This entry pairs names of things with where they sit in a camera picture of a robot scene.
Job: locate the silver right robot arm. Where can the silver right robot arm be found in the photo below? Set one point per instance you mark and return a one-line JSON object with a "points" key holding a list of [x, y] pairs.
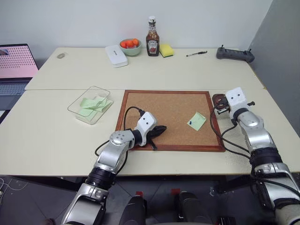
{"points": [[257, 136]]}

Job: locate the green sticky note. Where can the green sticky note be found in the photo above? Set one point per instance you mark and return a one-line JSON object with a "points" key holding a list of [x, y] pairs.
{"points": [[103, 103], [86, 113], [87, 102], [198, 122]]}

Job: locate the orange round fruit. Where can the orange round fruit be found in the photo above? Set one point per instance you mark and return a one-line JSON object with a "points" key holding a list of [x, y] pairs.
{"points": [[134, 41], [124, 43]]}

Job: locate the yellow green sponge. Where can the yellow green sponge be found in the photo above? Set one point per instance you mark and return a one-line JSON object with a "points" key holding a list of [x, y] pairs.
{"points": [[166, 50]]}

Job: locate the green ceramic bowl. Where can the green ceramic bowl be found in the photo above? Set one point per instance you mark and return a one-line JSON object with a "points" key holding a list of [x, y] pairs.
{"points": [[131, 51]]}

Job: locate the wood framed cork board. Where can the wood framed cork board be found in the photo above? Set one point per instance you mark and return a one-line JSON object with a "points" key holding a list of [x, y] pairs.
{"points": [[168, 110]]}

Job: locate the clear plastic box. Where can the clear plastic box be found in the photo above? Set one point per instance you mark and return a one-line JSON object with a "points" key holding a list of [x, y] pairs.
{"points": [[77, 110]]}

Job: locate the open laptop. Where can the open laptop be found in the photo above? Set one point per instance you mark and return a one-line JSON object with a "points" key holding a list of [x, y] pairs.
{"points": [[14, 63]]}

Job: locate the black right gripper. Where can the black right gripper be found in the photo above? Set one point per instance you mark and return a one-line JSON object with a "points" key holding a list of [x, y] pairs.
{"points": [[222, 109]]}

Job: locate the clear tape roll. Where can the clear tape roll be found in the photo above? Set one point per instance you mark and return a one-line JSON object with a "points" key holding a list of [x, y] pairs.
{"points": [[61, 55]]}

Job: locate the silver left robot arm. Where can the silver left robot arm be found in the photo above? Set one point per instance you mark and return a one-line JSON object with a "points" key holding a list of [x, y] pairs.
{"points": [[112, 154]]}

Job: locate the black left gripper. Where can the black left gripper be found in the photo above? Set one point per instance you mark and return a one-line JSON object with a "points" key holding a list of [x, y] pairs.
{"points": [[152, 133]]}

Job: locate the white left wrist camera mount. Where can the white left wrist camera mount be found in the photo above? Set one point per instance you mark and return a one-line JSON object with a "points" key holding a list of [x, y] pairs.
{"points": [[146, 122]]}

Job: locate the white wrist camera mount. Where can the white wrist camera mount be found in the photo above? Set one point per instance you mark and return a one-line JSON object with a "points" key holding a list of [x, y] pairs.
{"points": [[146, 122], [236, 98]]}

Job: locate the dark rounded shape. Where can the dark rounded shape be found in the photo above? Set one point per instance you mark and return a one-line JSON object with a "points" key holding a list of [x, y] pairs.
{"points": [[132, 211], [191, 208]]}

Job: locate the dark grey remote controller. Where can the dark grey remote controller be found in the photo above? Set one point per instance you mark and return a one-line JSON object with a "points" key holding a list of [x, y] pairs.
{"points": [[234, 54]]}

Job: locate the ketchup bottle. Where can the ketchup bottle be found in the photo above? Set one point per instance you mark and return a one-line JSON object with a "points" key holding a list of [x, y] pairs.
{"points": [[152, 42]]}

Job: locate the white rectangular case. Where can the white rectangular case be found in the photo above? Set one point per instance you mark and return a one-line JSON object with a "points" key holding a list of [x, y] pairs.
{"points": [[116, 56]]}

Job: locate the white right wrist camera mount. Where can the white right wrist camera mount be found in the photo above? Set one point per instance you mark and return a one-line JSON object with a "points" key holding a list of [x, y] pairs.
{"points": [[236, 98]]}

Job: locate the black pen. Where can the black pen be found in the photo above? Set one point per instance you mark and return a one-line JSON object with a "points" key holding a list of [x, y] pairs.
{"points": [[197, 53]]}

